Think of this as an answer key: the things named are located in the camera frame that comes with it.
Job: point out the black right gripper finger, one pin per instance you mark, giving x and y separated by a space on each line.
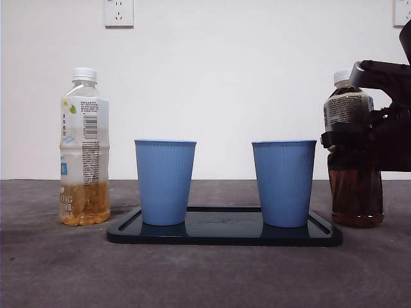
353 141

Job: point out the white wall socket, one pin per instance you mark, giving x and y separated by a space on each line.
119 14
401 13

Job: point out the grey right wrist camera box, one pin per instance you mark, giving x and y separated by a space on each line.
366 75

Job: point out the dark tea bottle beige label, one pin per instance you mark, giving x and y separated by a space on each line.
356 199

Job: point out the dark blue rectangular tray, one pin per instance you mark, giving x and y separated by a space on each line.
224 234

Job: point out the pale tea bottle white label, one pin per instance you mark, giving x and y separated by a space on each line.
72 154

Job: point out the blue ribbed cup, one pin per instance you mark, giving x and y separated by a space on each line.
284 184
164 183

